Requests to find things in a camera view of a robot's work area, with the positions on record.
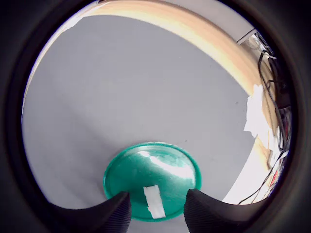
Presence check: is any round green lid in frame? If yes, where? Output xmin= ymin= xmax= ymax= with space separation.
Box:
xmin=103 ymin=141 xmax=202 ymax=223

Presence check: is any dark grey mat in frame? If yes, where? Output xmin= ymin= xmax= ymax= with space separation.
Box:
xmin=21 ymin=14 xmax=255 ymax=211

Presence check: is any black cable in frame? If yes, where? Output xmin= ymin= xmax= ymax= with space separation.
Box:
xmin=257 ymin=50 xmax=291 ymax=156

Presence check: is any white tape piece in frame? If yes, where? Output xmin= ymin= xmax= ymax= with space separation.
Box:
xmin=243 ymin=83 xmax=272 ymax=141
xmin=63 ymin=17 xmax=85 ymax=32

